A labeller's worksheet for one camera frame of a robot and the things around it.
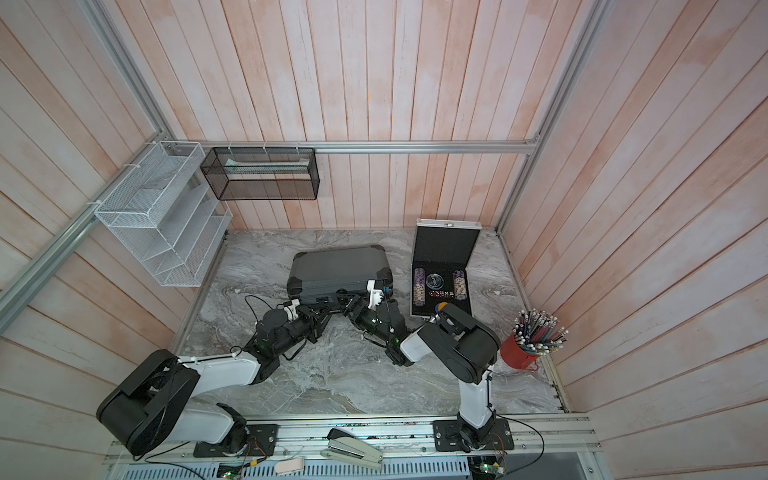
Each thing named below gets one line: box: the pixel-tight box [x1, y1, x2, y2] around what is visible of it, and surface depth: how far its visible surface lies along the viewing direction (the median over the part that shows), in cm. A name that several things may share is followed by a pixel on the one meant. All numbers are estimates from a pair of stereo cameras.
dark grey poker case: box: [286, 244, 394, 305], surface depth 90 cm
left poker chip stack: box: [413, 268, 426, 307], surface depth 102 cm
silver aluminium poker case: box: [410, 218, 482, 318], surface depth 100 cm
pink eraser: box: [274, 458, 304, 474], surface depth 70 cm
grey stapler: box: [320, 427, 383, 470], surface depth 72 cm
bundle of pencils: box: [512, 308, 569, 355], surface depth 77 cm
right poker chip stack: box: [454, 270, 467, 301], surface depth 101 cm
